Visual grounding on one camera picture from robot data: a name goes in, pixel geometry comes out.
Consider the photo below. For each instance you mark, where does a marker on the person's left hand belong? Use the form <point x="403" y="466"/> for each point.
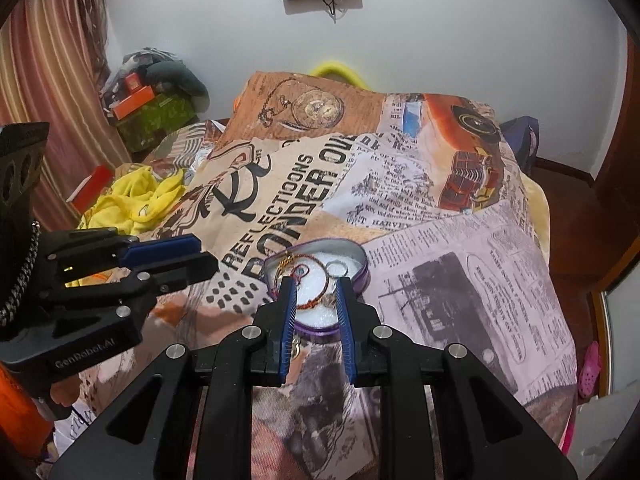
<point x="65" y="390"/>

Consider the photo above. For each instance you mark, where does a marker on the orange box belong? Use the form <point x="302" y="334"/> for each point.
<point x="134" y="102"/>

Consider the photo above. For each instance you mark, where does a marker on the white printed cloth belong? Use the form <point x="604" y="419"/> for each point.
<point x="75" y="425"/>

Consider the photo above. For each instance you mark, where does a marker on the purple heart-shaped tin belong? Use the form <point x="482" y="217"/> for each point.
<point x="315" y="320"/>

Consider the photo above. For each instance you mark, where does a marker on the pink slipper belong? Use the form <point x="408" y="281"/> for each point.
<point x="590" y="370"/>

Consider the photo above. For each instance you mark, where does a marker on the striped brown curtain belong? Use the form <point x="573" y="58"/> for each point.
<point x="50" y="85"/>

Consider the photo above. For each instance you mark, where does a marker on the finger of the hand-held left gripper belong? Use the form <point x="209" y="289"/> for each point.
<point x="185" y="270"/>
<point x="160" y="249"/>

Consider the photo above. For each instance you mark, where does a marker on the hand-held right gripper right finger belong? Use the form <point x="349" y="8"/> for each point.
<point x="345" y="330"/>

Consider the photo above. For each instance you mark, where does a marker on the dark blue bag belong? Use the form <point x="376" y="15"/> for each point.
<point x="522" y="140"/>

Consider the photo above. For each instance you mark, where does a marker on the pile of clothes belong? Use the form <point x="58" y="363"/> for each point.
<point x="130" y="62"/>

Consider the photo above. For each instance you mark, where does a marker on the yellow cloth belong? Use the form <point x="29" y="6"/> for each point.
<point x="130" y="200"/>

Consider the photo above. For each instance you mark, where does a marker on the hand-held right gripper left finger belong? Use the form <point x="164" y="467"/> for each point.
<point x="287" y="325"/>

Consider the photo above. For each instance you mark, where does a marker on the yellow hoop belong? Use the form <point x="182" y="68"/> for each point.
<point x="340" y="67"/>

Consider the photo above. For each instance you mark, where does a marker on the small red carton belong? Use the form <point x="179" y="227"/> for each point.
<point x="133" y="83"/>

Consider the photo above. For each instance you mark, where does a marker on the pale yellow blanket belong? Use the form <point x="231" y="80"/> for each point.
<point x="537" y="220"/>

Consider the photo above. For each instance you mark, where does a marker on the striped patchwork cloth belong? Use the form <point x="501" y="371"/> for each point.
<point x="185" y="145"/>

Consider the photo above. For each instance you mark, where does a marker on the newspaper print blanket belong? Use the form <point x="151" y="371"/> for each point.
<point x="450" y="285"/>

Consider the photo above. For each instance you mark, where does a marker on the red box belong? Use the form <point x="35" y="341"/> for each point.
<point x="92" y="187"/>

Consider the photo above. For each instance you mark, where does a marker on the dark grey garment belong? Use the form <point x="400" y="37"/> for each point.
<point x="180" y="80"/>

